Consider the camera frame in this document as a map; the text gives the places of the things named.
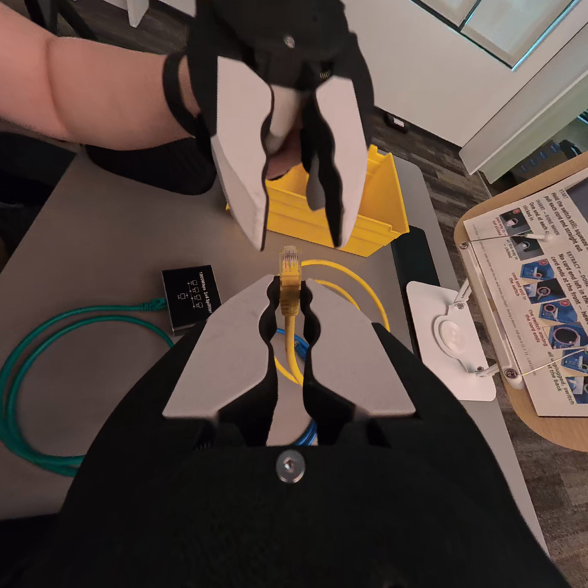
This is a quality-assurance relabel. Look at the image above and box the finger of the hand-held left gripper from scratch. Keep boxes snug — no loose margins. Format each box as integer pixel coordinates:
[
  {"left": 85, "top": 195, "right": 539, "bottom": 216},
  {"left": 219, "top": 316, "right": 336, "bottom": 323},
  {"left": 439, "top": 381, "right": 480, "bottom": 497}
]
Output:
[
  {"left": 210, "top": 55, "right": 276, "bottom": 252},
  {"left": 301, "top": 75, "right": 369, "bottom": 250}
]

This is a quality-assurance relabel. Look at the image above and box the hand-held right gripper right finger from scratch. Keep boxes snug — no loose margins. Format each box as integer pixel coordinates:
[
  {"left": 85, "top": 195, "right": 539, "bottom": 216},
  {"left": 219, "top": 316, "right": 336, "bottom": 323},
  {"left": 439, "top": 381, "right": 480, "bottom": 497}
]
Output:
[{"left": 302, "top": 277, "right": 417, "bottom": 418}]

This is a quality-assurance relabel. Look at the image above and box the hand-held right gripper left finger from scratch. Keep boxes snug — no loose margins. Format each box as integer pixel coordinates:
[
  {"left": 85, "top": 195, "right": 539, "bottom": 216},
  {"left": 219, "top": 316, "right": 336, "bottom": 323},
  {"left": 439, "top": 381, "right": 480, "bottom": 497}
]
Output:
[{"left": 162, "top": 275, "right": 281, "bottom": 421}]

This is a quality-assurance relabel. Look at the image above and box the blue ethernet cable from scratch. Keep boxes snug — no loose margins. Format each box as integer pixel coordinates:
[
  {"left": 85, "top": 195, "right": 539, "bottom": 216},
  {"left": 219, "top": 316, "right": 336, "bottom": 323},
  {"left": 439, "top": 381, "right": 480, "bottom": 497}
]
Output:
[{"left": 275, "top": 327, "right": 319, "bottom": 447}]

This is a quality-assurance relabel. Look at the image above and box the black ethernet splitter box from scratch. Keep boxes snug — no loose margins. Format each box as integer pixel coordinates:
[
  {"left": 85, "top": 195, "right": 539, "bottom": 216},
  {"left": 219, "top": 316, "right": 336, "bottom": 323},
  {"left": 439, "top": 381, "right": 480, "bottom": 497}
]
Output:
[{"left": 162, "top": 265, "right": 222, "bottom": 336}]

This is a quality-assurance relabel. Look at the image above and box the green ethernet cable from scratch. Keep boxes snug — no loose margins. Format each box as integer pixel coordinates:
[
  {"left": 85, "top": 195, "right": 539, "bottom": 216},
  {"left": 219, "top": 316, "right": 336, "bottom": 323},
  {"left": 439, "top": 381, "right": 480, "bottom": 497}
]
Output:
[{"left": 0, "top": 297, "right": 176, "bottom": 478}]

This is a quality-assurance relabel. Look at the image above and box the yellow plastic bin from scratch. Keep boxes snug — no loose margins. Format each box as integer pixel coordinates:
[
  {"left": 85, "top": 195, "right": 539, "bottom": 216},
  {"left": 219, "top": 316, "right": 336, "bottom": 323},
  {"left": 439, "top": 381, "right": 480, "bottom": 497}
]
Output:
[{"left": 225, "top": 145, "right": 410, "bottom": 259}]

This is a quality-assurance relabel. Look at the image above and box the yellow ethernet cable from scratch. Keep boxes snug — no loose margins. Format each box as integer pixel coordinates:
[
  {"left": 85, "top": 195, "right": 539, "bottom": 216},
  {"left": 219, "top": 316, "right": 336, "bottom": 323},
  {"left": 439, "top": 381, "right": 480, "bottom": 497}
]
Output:
[{"left": 273, "top": 246, "right": 391, "bottom": 387}]

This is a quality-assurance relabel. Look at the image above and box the person's left forearm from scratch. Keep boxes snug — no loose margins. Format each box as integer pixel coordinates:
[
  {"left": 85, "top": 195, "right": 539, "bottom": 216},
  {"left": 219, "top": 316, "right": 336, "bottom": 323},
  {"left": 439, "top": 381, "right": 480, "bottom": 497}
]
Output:
[{"left": 0, "top": 5, "right": 58, "bottom": 138}]

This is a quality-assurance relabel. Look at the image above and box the person's left hand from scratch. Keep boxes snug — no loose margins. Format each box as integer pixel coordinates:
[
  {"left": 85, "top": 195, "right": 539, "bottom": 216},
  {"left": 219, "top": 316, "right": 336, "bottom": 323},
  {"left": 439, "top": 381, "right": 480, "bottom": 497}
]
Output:
[{"left": 46, "top": 37, "right": 305, "bottom": 181}]

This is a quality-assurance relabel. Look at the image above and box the white stand base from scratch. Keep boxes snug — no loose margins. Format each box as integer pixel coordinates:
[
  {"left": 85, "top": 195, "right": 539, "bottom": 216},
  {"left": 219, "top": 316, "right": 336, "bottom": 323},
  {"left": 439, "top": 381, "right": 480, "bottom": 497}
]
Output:
[{"left": 406, "top": 279, "right": 498, "bottom": 402}]

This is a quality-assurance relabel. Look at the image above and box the interior glass window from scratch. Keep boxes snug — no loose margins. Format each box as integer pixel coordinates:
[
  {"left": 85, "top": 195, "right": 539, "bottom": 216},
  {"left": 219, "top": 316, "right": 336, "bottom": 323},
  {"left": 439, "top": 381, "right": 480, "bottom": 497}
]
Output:
[{"left": 411, "top": 0, "right": 579, "bottom": 70}]

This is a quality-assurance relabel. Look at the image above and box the printed instruction poster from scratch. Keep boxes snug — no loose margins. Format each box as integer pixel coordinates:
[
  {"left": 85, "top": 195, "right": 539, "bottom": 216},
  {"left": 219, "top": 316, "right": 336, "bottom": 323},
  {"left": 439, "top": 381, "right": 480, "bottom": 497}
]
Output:
[{"left": 463, "top": 180, "right": 588, "bottom": 419}]

